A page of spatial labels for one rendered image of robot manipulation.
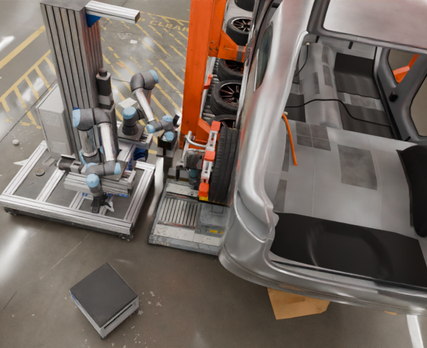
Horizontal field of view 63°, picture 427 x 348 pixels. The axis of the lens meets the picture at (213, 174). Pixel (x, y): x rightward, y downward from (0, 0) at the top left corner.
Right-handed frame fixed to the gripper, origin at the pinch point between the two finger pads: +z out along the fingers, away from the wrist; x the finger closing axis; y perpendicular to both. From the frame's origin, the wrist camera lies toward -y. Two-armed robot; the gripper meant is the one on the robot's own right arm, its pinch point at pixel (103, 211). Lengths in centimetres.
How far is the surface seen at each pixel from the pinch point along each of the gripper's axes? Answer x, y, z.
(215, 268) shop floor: -82, 8, 103
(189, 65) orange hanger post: -53, 116, -45
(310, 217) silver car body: -153, 16, 19
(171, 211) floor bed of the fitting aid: -33, 68, 99
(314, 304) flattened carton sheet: -173, -19, 111
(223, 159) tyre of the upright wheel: -84, 48, -7
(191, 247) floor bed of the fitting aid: -57, 25, 94
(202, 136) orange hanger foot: -63, 113, 32
